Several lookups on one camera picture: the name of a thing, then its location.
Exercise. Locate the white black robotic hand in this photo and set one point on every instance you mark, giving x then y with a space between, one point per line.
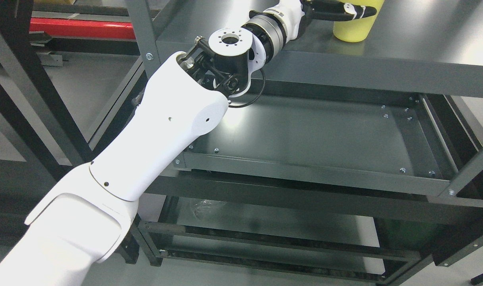
297 14

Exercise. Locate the yellow plastic cup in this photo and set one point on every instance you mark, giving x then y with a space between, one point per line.
357 30

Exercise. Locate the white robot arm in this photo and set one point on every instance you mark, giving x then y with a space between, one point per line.
86 215

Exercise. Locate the grey metal shelf unit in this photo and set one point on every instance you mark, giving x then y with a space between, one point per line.
356 165

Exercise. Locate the black metal shelf rack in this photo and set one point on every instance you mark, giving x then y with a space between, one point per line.
22 183

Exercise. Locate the red metal beam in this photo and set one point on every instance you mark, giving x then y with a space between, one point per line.
83 28

